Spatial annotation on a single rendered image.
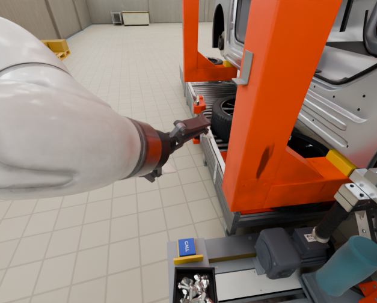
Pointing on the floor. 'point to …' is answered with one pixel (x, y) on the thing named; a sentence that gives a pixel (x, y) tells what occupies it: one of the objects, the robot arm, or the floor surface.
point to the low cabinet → (136, 18)
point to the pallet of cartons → (56, 47)
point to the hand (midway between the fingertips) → (188, 151)
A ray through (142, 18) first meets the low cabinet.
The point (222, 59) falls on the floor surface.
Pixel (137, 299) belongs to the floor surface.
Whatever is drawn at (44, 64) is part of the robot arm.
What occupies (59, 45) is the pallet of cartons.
